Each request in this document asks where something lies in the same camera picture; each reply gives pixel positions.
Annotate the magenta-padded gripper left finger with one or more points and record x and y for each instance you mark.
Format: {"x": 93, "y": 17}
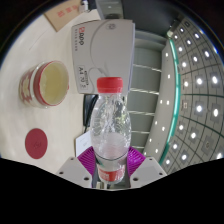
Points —
{"x": 77, "y": 166}

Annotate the flat round red coaster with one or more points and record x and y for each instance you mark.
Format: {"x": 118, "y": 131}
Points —
{"x": 36, "y": 143}

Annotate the ceiling lights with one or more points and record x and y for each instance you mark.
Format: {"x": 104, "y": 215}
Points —
{"x": 199, "y": 108}

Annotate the white paper carton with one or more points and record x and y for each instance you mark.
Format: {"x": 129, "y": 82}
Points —
{"x": 103, "y": 50}

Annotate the clear red-capped water bottle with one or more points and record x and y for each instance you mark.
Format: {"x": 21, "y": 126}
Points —
{"x": 110, "y": 130}

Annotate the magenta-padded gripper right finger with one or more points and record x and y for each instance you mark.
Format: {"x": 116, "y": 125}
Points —
{"x": 144, "y": 167}

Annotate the red and cream mug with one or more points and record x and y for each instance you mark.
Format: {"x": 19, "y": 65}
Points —
{"x": 43, "y": 84}

